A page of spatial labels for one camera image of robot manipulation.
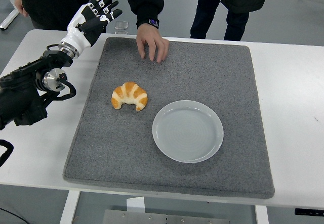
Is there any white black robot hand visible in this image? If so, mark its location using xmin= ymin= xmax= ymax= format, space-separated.
xmin=60 ymin=0 xmax=123 ymax=52

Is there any person's right hand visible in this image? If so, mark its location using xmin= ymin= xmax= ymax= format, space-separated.
xmin=14 ymin=0 xmax=29 ymax=17

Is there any person's left hand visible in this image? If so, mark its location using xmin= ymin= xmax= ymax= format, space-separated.
xmin=136 ymin=23 xmax=170 ymax=63

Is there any orange croissant bread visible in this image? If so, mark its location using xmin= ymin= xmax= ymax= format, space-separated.
xmin=111 ymin=81 xmax=149 ymax=112

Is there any grey round plate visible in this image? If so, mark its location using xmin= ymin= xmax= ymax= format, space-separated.
xmin=152 ymin=100 xmax=224 ymax=163

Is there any grey metal plate with screws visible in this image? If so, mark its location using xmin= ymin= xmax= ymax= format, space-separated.
xmin=102 ymin=209 xmax=230 ymax=224

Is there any square floor socket cover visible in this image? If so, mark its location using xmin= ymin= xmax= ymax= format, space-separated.
xmin=114 ymin=21 xmax=129 ymax=34

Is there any person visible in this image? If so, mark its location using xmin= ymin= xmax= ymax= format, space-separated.
xmin=189 ymin=0 xmax=271 ymax=41
xmin=14 ymin=0 xmax=165 ymax=31

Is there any grey felt mat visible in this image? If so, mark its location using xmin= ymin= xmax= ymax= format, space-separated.
xmin=62 ymin=36 xmax=276 ymax=200

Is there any white paper sheet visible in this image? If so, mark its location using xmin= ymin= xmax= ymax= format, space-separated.
xmin=126 ymin=196 xmax=145 ymax=213

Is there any white table leg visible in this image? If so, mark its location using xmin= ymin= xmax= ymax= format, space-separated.
xmin=254 ymin=205 xmax=269 ymax=224
xmin=59 ymin=191 xmax=82 ymax=224

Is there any black table control box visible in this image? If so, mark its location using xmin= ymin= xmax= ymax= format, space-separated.
xmin=295 ymin=208 xmax=324 ymax=216

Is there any white desk leg frame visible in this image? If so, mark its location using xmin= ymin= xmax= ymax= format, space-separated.
xmin=0 ymin=0 xmax=20 ymax=31

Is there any black cable loop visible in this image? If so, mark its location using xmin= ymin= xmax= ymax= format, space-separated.
xmin=0 ymin=140 xmax=15 ymax=168

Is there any thin black floor cable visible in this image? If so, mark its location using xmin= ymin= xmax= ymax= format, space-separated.
xmin=0 ymin=207 xmax=25 ymax=224

